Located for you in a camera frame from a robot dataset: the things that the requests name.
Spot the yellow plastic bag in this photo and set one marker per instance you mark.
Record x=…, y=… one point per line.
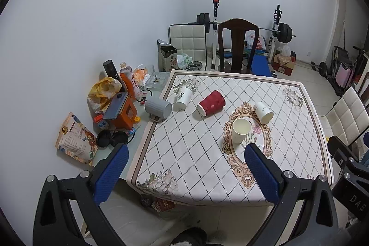
x=102, y=91

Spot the dark wooden chair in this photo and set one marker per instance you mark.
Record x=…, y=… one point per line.
x=237, y=44

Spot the pink suitcase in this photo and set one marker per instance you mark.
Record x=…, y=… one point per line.
x=343, y=74

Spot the red packets under table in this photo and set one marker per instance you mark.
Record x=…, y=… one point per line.
x=160, y=204

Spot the open cardboard box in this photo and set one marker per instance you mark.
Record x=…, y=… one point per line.
x=285, y=64

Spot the orange drink bottle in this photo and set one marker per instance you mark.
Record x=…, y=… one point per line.
x=128, y=80

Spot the white paper cup black print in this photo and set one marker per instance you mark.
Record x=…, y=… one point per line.
x=183, y=98

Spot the black folding cart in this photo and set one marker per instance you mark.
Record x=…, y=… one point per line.
x=340, y=57

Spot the red and white plastic bag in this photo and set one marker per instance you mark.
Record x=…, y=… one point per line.
x=256, y=41

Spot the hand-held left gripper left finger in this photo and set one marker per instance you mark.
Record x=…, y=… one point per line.
x=111, y=174

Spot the white weight bench rack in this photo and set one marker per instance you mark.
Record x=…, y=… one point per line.
x=275, y=32

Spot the white and green plastic bag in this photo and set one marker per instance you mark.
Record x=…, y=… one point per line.
x=183, y=60

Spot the black cylinder bottle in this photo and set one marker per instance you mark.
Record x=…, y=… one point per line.
x=111, y=70

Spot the red ribbed paper cup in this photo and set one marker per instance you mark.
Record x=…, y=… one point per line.
x=212, y=104

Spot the tall printed carton box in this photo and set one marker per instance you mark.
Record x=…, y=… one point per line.
x=166, y=57

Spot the white paper cup floral print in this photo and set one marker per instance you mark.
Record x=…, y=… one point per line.
x=263, y=112

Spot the barbell with black plates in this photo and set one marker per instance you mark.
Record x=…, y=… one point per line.
x=284, y=31

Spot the black fuzzy slipper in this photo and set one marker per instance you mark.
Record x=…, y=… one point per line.
x=188, y=237

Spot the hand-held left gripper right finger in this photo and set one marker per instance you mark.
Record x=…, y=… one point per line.
x=261, y=174

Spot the grey ribbed mug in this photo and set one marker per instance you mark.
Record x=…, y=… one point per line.
x=158, y=109

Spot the plain white paper cup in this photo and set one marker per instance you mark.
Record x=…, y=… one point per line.
x=240, y=130

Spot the orange snack packet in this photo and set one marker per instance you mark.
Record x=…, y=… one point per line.
x=139, y=76

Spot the blue bench pad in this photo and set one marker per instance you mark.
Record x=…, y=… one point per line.
x=261, y=66

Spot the orange box with grey lid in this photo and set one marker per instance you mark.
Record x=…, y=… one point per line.
x=121, y=112

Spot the printed diamond pattern tablecloth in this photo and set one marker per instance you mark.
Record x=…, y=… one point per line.
x=201, y=148

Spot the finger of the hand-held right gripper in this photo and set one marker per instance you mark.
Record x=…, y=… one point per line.
x=341, y=146

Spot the clear glass tray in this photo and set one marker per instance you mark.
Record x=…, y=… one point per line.
x=157, y=81

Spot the black dumbbell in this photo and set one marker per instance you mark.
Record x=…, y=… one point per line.
x=320, y=66

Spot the colourful printed snack bag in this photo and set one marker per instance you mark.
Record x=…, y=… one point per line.
x=76, y=140

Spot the white padded chair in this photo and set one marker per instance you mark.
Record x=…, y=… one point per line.
x=346, y=116
x=187, y=42

